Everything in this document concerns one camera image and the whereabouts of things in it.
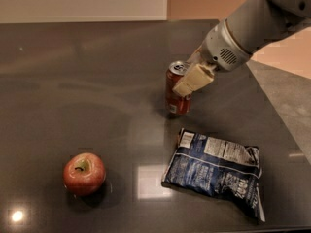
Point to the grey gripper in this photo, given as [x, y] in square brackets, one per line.
[221, 48]

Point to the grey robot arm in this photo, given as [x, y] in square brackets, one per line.
[258, 23]

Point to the blue chip bag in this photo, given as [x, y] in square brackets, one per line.
[217, 168]

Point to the red apple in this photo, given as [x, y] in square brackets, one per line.
[84, 174]

